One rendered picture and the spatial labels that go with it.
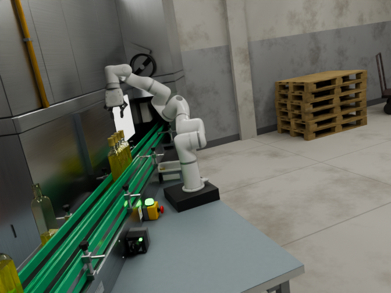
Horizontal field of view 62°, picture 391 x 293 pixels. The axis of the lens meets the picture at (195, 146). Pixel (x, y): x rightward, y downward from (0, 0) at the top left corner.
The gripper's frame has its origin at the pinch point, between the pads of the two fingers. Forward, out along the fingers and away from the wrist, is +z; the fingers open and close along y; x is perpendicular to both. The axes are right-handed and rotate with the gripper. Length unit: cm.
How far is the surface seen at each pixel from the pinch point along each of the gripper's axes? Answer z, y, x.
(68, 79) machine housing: -19.1, -15.4, -22.3
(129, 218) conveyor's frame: 51, 14, -44
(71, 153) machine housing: 19.1, -15.7, -28.9
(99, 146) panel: 16.6, -12.3, -1.1
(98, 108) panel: -6.3, -12.1, 4.2
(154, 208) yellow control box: 51, 21, -25
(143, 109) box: -15, -11, 106
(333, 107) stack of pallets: -6, 231, 353
